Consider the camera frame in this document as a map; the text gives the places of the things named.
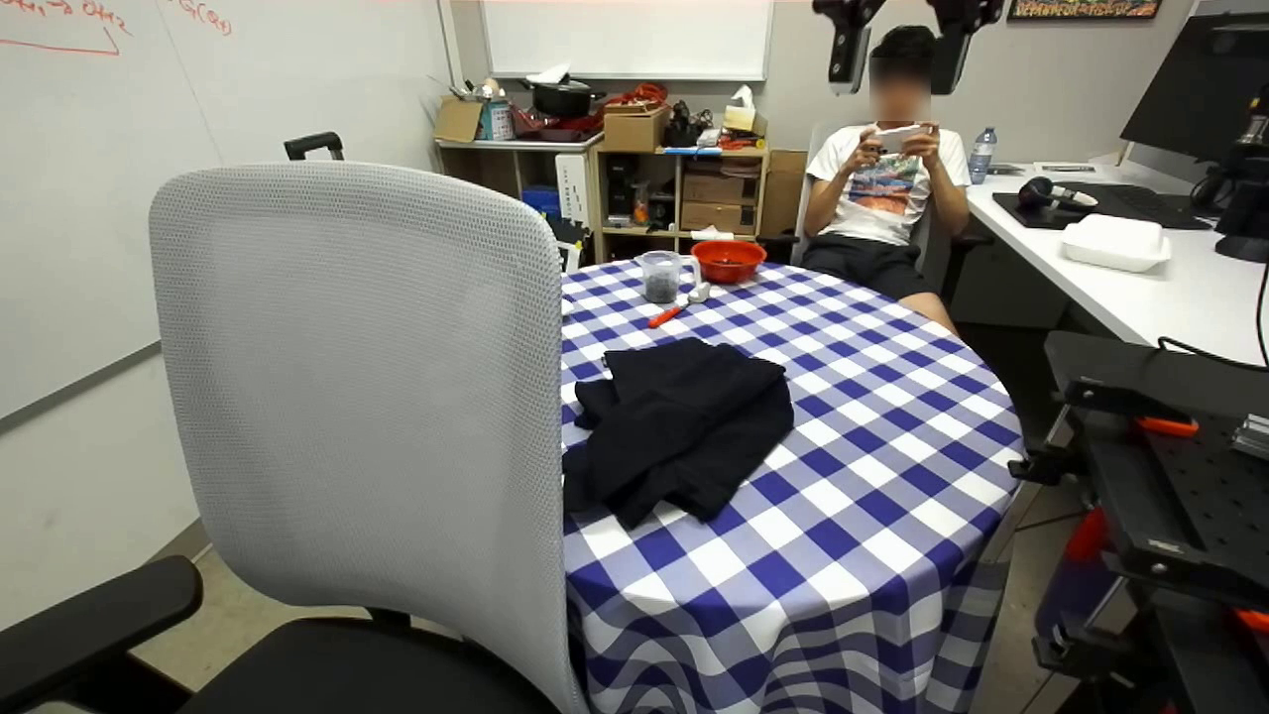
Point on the white mesh chair backrest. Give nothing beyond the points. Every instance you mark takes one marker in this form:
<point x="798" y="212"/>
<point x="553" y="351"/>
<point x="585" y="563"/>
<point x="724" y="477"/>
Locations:
<point x="359" y="399"/>

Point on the red bowl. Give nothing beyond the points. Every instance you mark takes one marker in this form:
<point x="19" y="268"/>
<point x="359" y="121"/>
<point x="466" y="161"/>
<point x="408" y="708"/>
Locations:
<point x="729" y="260"/>

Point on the framed picture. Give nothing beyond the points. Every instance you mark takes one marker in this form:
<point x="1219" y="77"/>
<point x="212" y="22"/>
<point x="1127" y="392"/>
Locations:
<point x="1085" y="9"/>

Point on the black chair seat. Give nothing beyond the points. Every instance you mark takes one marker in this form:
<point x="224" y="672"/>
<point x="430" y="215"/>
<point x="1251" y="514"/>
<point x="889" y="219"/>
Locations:
<point x="332" y="675"/>

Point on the clear water bottle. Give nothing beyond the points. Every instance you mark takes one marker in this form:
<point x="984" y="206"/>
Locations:
<point x="980" y="155"/>

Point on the grey cup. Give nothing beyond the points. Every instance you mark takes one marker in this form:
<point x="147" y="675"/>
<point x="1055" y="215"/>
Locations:
<point x="660" y="280"/>

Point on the white folded towel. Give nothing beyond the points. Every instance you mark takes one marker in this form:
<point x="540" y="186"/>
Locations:
<point x="1118" y="243"/>

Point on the black cooking pot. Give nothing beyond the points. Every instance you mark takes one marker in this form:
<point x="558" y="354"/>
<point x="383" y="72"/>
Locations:
<point x="562" y="102"/>

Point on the cardboard box inside shelf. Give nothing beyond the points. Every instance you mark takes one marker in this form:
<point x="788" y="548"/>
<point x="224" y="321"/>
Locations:
<point x="721" y="202"/>

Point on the blank whiteboard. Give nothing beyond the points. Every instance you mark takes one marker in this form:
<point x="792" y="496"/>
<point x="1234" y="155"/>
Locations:
<point x="619" y="43"/>

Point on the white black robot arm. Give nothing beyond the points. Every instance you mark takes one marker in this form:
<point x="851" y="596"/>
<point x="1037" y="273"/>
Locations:
<point x="841" y="32"/>

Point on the whiteboard with red writing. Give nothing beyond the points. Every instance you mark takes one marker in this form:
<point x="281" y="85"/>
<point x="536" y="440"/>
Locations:
<point x="122" y="202"/>

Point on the small open cardboard box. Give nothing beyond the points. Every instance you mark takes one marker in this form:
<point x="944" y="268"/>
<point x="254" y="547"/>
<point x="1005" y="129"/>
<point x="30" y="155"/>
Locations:
<point x="457" y="121"/>

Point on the wooden shelf unit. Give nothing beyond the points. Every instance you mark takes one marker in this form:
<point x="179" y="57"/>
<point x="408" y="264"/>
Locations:
<point x="677" y="202"/>

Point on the white plastic jug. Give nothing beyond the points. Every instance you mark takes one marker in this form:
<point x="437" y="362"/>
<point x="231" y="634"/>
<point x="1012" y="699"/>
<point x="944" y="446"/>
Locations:
<point x="740" y="112"/>

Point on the black headphones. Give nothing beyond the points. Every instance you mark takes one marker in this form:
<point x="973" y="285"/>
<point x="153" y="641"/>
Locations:
<point x="1037" y="195"/>

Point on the seated person in white shirt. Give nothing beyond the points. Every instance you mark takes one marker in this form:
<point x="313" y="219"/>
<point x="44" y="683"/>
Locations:
<point x="889" y="206"/>

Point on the orange marker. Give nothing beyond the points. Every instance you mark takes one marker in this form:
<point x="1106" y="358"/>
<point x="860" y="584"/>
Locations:
<point x="667" y="317"/>

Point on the black cloth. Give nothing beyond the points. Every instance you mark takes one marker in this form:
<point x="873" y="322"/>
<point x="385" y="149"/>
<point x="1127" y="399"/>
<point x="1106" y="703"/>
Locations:
<point x="689" y="421"/>

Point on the black computer monitor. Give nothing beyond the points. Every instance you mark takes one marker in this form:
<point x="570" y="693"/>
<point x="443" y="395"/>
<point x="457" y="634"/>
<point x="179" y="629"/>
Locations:
<point x="1194" y="92"/>

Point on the black robot cart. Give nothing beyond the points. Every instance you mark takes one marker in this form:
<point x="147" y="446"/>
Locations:
<point x="1174" y="516"/>

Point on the blue white checkered tablecloth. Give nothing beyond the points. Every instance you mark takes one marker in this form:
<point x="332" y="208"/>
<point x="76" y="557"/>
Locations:
<point x="847" y="530"/>

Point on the black desk mat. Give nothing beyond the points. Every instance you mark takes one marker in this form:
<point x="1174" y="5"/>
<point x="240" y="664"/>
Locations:
<point x="1137" y="206"/>

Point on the white desk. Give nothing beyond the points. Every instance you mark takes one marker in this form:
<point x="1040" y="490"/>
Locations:
<point x="1174" y="301"/>

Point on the black chair armrest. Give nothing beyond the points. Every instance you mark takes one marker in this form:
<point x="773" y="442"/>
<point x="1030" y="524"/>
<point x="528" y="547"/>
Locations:
<point x="317" y="142"/>
<point x="94" y="629"/>

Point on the blue storage bin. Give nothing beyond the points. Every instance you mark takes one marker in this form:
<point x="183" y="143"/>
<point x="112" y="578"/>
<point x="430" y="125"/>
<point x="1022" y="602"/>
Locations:
<point x="540" y="206"/>

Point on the cardboard box with red item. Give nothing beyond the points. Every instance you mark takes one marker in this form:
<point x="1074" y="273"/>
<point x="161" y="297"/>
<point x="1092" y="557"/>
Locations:
<point x="635" y="129"/>

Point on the white smartphone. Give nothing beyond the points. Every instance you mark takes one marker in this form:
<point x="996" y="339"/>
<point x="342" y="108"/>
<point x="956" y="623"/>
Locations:
<point x="898" y="137"/>

